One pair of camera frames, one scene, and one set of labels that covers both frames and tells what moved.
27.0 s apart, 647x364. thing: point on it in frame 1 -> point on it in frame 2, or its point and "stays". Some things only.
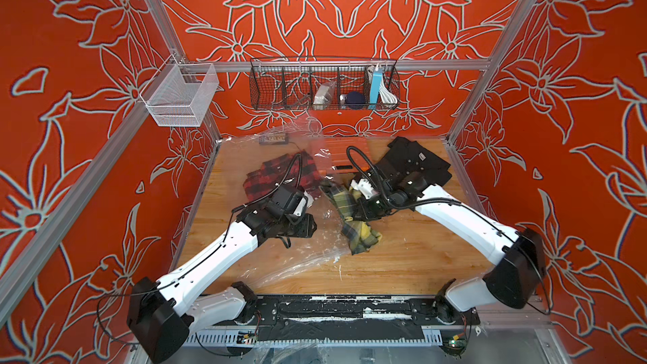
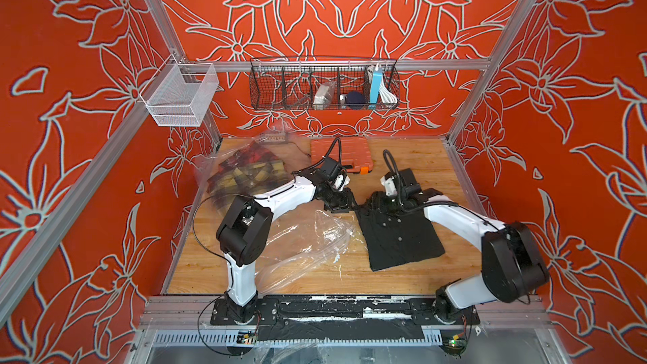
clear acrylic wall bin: [179, 94] stays
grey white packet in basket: [323, 96] stays
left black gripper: [307, 227] -> [346, 206]
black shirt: [409, 155] -> [395, 238]
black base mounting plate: [349, 319] stays
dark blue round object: [355, 100] stays
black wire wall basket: [323, 83] stays
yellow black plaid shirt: [360, 235] -> [250, 179]
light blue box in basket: [376, 78] stays
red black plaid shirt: [296, 168] -> [251, 154]
